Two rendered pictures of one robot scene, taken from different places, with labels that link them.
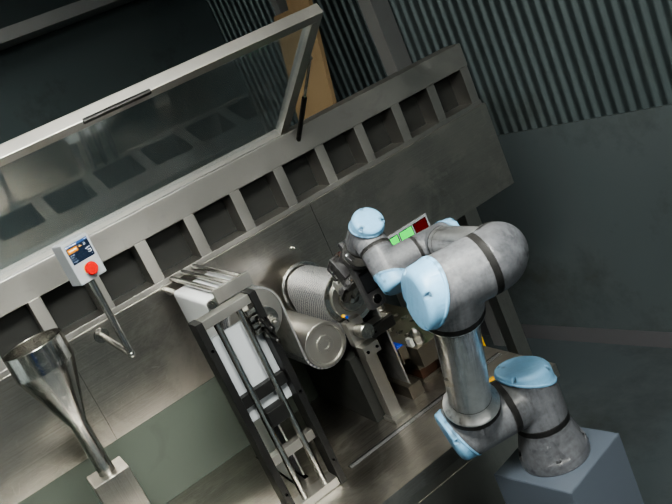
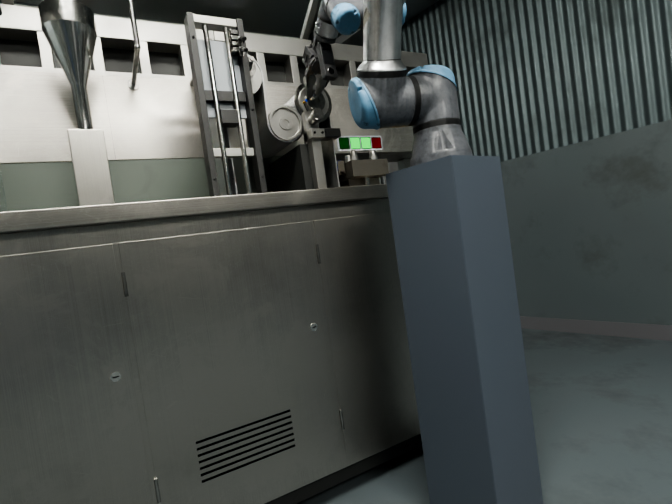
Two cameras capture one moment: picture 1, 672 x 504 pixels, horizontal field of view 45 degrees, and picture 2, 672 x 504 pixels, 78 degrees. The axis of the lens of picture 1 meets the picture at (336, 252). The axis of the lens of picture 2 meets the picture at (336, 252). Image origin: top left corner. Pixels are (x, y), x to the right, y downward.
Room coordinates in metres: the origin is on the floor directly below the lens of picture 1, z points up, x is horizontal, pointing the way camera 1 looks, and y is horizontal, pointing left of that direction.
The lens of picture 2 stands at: (0.48, 0.09, 0.76)
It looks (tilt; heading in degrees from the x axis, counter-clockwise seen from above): 2 degrees down; 357
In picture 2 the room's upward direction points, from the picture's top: 8 degrees counter-clockwise
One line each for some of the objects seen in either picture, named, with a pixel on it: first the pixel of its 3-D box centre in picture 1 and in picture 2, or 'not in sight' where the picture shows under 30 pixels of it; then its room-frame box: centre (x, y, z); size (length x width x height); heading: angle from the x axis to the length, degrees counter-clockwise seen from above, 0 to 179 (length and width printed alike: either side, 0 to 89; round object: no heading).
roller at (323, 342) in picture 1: (303, 337); (273, 133); (2.03, 0.17, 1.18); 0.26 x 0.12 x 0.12; 25
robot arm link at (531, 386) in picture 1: (527, 391); (430, 98); (1.49, -0.25, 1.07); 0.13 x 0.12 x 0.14; 100
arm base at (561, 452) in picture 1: (548, 435); (438, 145); (1.49, -0.25, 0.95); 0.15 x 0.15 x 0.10
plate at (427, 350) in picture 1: (401, 332); (344, 177); (2.19, -0.08, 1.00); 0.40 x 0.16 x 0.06; 25
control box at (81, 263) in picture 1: (80, 259); not in sight; (1.76, 0.52, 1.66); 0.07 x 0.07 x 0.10; 40
